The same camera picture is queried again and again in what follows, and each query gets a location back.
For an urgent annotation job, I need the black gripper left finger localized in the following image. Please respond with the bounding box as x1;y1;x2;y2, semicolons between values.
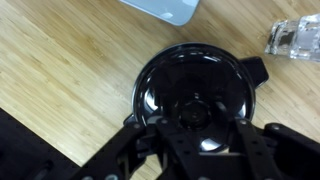
70;116;186;180

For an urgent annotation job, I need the white digital kitchen scale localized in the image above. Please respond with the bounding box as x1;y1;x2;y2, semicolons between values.
119;0;200;26

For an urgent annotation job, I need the small clear glass cup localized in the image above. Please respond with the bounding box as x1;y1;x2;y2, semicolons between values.
264;14;320;62

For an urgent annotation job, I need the black lidded grey pot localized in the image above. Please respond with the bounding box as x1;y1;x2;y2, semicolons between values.
132;43;269;152

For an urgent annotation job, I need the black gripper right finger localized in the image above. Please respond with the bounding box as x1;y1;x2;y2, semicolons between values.
213;99;320;180

